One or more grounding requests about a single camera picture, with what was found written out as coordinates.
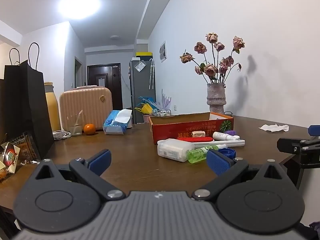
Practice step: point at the dark snack packet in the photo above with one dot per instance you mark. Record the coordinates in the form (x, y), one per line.
(28, 147)

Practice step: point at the blue umbrella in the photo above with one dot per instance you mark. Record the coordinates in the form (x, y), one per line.
(147, 100)

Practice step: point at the pink ribbed suitcase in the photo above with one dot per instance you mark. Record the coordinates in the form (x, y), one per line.
(86, 105)

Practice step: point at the round ceiling light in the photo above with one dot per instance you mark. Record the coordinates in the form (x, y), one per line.
(79, 6)

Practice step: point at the snack packet with red circle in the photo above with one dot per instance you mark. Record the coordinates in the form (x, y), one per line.
(9, 158)

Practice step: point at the hanging folded umbrella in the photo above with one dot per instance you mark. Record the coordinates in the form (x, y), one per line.
(151, 75)

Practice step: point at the framed wall picture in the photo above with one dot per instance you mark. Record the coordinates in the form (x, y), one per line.
(163, 51)

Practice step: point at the pale purple plant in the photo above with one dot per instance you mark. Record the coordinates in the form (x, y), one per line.
(166, 101)

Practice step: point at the green transparent bottle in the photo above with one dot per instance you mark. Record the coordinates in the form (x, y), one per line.
(197, 155)

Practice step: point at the black paper bag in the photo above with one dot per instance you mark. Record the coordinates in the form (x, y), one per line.
(25, 105)

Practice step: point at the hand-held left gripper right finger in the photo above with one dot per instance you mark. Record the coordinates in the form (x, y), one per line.
(217, 162)

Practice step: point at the white tube bottle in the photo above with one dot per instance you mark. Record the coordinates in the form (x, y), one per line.
(223, 136)

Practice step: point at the rack of small bottles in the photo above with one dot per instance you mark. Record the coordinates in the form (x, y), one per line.
(162, 112)

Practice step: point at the grey refrigerator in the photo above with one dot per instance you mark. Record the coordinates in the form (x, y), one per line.
(141, 92)

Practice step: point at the white plastic swab box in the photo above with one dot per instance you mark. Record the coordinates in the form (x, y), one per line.
(173, 149)

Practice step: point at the blue tissue pack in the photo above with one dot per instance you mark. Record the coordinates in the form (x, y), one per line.
(117, 123)

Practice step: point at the clear plastic bag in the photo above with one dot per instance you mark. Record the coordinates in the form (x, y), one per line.
(140, 66)

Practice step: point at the yellow watering can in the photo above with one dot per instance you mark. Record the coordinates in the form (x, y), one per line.
(146, 109)

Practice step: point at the orange fruit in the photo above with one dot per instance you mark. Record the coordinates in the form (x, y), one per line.
(89, 129)

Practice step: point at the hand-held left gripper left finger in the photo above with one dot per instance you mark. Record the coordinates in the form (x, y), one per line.
(101, 159)

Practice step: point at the crumpled white tissue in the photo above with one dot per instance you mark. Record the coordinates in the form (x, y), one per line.
(273, 127)

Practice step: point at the yellow box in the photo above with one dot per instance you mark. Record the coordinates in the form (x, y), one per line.
(143, 54)

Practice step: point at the purple ridged cap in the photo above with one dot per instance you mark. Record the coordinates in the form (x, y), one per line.
(230, 132)

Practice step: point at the red cardboard box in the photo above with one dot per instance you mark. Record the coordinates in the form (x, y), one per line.
(190, 127)

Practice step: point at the small ceiling lamp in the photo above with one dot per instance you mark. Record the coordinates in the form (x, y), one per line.
(115, 37)

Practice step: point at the grey interior door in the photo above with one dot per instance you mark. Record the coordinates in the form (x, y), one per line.
(78, 72)

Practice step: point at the blue ridged cap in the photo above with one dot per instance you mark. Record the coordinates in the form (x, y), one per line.
(227, 153)

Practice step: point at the yellow thermos jug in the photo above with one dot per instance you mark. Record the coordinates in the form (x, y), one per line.
(52, 105)

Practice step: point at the dark brown door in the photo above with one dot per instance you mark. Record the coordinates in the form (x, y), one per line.
(103, 90)

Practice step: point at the white and yellow plug adapter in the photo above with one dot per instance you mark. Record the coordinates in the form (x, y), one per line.
(198, 133)

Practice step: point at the pink ceramic vase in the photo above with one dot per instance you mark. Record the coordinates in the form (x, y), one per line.
(216, 98)

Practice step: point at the clear glass cup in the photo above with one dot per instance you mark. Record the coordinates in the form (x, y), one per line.
(75, 126)

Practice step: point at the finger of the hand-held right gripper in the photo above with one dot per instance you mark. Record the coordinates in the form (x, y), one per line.
(295, 146)
(314, 130)

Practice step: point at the pink flower pot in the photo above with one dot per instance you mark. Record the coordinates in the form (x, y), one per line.
(146, 118)

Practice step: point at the dried pink roses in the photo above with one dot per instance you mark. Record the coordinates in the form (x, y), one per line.
(211, 70)

